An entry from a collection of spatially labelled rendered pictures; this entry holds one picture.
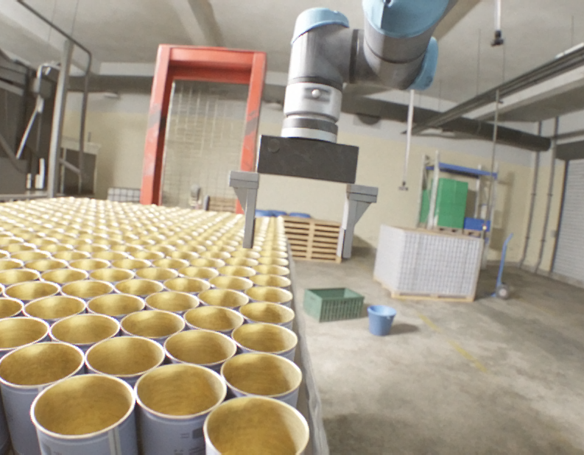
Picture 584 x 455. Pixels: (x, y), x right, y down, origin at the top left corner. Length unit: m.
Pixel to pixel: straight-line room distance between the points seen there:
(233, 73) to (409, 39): 1.63
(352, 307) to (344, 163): 3.50
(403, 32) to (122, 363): 0.41
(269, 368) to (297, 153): 0.26
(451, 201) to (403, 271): 4.27
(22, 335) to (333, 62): 0.48
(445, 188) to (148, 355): 8.78
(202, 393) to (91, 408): 0.09
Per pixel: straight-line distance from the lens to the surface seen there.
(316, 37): 0.46
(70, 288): 0.50
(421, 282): 5.28
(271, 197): 9.15
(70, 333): 0.40
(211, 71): 1.95
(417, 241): 5.12
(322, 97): 0.44
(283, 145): 0.43
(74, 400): 0.30
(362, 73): 0.45
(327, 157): 0.43
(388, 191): 9.68
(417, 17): 0.32
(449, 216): 9.03
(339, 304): 3.76
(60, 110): 4.48
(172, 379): 0.30
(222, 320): 0.42
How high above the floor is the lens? 1.33
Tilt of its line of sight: 6 degrees down
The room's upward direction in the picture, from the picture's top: 6 degrees clockwise
